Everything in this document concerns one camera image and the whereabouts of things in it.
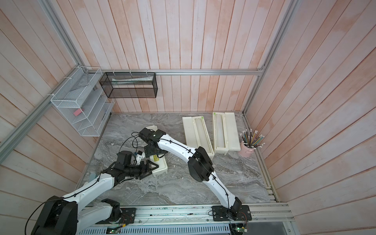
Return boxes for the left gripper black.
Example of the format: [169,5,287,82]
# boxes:
[124,160,159,180]

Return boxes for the cream dispenser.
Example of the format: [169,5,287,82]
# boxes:
[212,112,240,155]
[147,125,168,176]
[182,116,214,160]

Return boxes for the plastic wrap roll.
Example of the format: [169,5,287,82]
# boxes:
[194,116,212,155]
[215,114,225,148]

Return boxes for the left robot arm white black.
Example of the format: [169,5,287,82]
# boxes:
[31,151,159,235]

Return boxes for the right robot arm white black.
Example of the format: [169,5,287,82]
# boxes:
[139,128,242,220]

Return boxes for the white and teal brush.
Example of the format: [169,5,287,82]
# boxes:
[88,172,97,182]

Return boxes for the pink eraser block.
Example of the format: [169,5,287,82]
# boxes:
[73,108,83,117]

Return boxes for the pencil holder with pencils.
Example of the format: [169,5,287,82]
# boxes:
[239,129,265,157]

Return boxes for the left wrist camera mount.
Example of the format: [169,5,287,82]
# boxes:
[135,151,146,165]

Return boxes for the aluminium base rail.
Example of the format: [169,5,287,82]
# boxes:
[51,202,294,228]

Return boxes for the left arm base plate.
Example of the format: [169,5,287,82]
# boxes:
[97,208,137,225]

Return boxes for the black wire mesh basket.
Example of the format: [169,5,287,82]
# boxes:
[99,71,158,99]

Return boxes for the white wire mesh shelf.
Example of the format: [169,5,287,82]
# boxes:
[51,66,115,137]

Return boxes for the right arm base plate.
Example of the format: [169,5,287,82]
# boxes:
[211,205,252,221]

